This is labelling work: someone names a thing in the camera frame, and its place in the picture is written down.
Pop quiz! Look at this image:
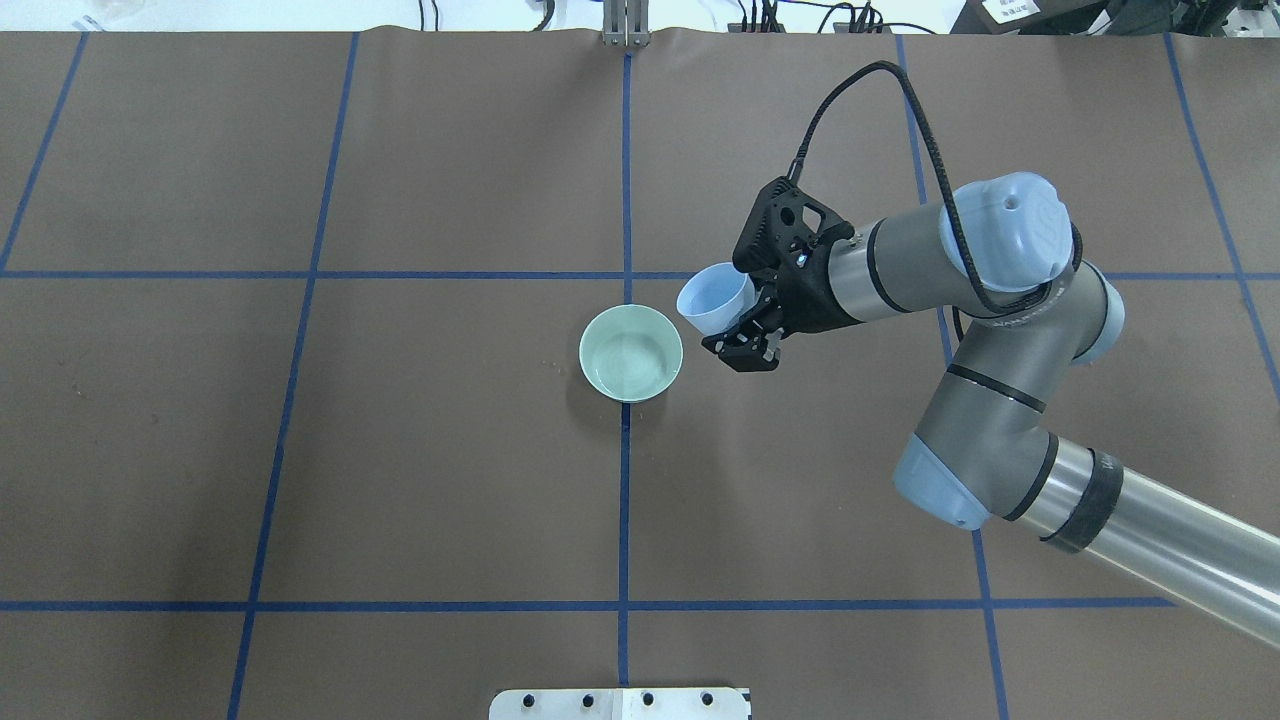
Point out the aluminium frame post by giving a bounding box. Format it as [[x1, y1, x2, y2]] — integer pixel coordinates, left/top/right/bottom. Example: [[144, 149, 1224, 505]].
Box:
[[600, 0, 652, 49]]

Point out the light blue plastic cup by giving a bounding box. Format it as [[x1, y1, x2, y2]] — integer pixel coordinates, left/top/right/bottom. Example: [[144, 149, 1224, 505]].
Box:
[[676, 263, 756, 336]]

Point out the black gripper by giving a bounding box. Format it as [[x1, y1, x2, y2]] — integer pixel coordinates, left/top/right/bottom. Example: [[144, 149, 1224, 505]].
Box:
[[701, 245, 863, 373]]

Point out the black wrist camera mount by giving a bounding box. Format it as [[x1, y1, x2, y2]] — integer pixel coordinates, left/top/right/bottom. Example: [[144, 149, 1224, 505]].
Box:
[[731, 176, 856, 274]]

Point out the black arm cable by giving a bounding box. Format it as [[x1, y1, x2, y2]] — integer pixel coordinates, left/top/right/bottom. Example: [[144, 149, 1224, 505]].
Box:
[[788, 61, 1085, 322]]

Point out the pale green ceramic bowl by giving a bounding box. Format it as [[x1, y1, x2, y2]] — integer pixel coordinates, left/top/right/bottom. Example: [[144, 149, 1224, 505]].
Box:
[[579, 304, 684, 404]]

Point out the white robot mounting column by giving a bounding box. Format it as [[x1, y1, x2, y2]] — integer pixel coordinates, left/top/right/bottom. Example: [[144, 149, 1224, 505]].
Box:
[[488, 685, 754, 719]]

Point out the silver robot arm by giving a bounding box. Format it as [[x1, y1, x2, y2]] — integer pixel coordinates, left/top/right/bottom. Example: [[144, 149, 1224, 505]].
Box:
[[677, 172, 1277, 646]]

